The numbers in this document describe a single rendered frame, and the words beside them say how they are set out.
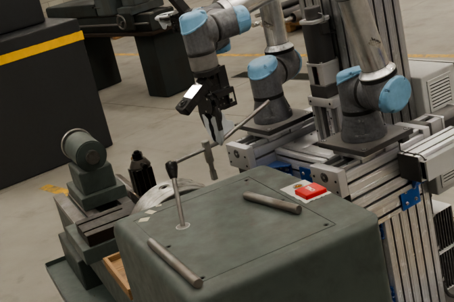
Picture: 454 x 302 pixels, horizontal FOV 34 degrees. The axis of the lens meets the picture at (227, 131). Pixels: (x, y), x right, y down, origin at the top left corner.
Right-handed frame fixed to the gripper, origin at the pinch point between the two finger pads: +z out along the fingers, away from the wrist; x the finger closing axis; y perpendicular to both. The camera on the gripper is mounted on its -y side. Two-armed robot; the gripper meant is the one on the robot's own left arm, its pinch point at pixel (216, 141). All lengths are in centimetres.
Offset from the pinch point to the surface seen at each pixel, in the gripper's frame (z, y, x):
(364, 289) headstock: 27, -2, -52
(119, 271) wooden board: 49, -18, 55
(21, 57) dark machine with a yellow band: 32, 107, 479
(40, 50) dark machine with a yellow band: 32, 125, 479
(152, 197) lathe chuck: 15.2, -13.9, 20.0
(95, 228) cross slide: 41, -13, 78
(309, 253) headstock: 14, -13, -50
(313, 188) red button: 11.2, 6.8, -29.1
